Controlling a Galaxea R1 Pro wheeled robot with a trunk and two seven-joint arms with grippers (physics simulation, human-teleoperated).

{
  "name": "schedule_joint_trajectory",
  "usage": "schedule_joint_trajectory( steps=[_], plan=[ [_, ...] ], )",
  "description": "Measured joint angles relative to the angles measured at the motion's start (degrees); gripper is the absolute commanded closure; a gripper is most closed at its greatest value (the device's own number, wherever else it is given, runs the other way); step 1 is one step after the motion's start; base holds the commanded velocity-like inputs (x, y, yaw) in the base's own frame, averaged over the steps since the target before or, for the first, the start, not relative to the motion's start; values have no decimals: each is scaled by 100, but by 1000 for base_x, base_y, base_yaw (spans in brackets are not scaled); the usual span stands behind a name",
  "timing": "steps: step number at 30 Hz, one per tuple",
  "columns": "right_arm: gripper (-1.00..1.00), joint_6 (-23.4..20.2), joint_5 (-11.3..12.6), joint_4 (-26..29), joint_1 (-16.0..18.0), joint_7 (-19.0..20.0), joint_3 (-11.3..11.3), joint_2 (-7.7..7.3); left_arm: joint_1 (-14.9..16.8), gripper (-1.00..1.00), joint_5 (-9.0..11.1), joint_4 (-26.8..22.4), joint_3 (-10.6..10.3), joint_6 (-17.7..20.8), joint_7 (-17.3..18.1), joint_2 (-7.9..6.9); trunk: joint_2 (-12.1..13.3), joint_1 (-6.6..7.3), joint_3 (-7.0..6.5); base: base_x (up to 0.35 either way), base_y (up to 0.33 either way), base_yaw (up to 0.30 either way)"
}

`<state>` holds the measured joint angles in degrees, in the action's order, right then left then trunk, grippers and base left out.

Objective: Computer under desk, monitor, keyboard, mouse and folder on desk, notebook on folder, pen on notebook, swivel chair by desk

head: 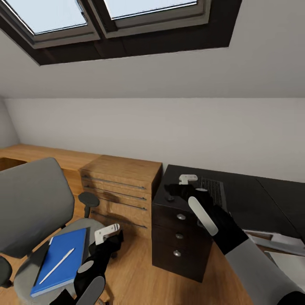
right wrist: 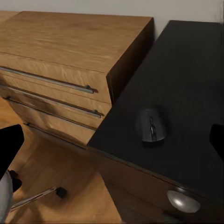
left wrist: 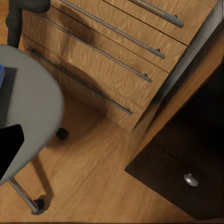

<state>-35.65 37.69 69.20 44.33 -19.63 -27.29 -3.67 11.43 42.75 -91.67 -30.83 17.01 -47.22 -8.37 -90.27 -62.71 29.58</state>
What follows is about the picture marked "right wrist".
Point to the desk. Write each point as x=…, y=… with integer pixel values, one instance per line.
x=183, y=76

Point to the bookcase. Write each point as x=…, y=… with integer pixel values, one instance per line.
x=6, y=112

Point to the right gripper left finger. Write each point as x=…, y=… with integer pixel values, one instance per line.
x=11, y=140

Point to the cabinet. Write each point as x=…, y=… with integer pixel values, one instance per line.
x=62, y=72
x=141, y=198

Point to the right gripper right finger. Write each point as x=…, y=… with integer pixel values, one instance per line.
x=217, y=139

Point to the swivel chair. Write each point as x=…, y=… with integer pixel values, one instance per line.
x=9, y=185

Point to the mouse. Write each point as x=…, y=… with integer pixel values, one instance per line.
x=149, y=125

